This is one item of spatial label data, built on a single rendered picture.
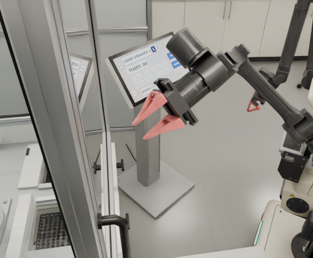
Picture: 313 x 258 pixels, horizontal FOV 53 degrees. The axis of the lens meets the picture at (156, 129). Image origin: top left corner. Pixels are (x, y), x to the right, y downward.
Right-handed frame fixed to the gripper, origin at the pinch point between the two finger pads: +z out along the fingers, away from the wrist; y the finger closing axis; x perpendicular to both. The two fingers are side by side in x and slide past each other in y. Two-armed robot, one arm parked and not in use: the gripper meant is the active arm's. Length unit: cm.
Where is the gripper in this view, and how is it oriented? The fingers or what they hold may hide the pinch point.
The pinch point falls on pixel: (141, 129)
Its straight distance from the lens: 59.7
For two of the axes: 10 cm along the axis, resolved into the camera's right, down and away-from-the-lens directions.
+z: -7.6, 6.3, -1.4
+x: 3.0, 1.5, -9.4
